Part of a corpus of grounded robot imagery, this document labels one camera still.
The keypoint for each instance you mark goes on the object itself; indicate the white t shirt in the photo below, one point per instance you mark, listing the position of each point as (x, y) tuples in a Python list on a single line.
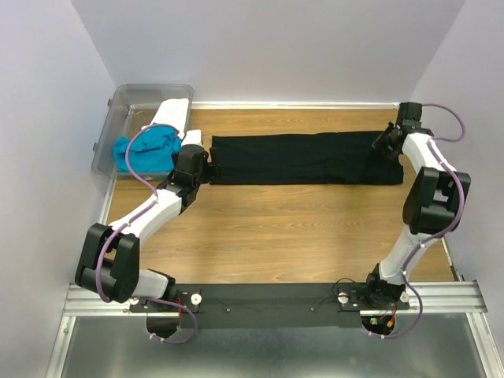
[(173, 112)]

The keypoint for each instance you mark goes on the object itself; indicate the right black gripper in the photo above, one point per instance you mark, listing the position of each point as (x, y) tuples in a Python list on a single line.
[(378, 142)]

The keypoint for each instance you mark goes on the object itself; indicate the teal t shirt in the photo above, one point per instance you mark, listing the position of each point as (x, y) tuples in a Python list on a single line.
[(152, 151)]

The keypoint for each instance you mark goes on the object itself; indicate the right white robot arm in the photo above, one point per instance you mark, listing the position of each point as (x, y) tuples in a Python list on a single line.
[(432, 208)]

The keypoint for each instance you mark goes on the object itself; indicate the aluminium frame rail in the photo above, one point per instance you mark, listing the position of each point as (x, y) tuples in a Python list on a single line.
[(441, 334)]

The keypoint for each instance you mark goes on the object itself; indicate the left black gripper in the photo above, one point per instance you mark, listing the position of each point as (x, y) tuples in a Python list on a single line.
[(213, 172)]

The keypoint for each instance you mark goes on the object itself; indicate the clear plastic storage bin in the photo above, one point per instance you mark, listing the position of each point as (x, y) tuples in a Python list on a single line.
[(132, 107)]

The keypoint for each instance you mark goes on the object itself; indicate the black t shirt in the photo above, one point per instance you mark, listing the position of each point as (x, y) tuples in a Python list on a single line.
[(331, 157)]

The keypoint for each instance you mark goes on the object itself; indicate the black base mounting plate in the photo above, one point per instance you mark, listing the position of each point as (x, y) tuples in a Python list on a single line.
[(344, 304)]

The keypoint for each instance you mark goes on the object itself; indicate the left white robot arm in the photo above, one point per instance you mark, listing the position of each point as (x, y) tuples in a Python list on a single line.
[(109, 261)]

